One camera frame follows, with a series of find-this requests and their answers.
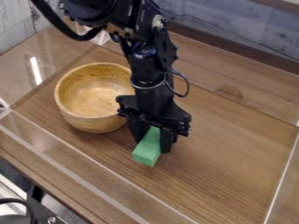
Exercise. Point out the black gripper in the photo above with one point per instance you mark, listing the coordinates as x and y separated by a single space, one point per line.
150 108

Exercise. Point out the green rectangular stick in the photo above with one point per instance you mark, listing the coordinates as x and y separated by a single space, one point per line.
146 150

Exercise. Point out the wooden bowl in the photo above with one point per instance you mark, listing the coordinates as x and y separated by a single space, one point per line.
85 94

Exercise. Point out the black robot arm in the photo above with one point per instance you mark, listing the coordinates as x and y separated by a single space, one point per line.
136 25

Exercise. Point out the black table frame bracket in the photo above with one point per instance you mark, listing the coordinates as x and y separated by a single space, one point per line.
44 216

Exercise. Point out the clear acrylic tray wall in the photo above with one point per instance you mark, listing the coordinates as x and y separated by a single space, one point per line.
81 183

